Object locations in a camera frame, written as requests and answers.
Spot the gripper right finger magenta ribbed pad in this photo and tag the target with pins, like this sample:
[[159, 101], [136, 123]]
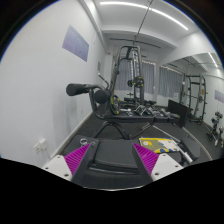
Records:
[[153, 166]]

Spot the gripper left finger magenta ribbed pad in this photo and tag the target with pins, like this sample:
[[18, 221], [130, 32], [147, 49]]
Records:
[[72, 166]]

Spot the yellow patterned towel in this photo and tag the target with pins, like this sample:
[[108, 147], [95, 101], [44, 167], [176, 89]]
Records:
[[159, 145]]

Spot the black flat bench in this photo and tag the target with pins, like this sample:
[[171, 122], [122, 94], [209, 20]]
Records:
[[179, 109]]

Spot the black leg curl machine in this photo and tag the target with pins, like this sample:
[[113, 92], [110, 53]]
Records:
[[105, 105]]

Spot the grey window curtain right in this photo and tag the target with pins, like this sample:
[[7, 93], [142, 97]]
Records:
[[170, 82]]

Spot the grey window curtain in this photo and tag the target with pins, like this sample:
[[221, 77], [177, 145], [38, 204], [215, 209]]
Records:
[[127, 72], [170, 82]]

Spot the black smith machine rack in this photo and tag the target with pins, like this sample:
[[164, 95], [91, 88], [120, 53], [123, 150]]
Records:
[[132, 53]]

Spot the black power rack right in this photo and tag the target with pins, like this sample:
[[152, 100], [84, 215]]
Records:
[[194, 94]]

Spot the grey window curtain left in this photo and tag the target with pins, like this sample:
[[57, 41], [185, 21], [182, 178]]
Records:
[[127, 72]]

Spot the ceiling strip light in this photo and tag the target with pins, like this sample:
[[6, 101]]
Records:
[[147, 8]]

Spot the white wall power socket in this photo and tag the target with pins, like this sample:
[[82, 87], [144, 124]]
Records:
[[40, 145]]

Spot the purple wall poster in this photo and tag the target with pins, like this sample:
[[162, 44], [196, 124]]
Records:
[[75, 43]]

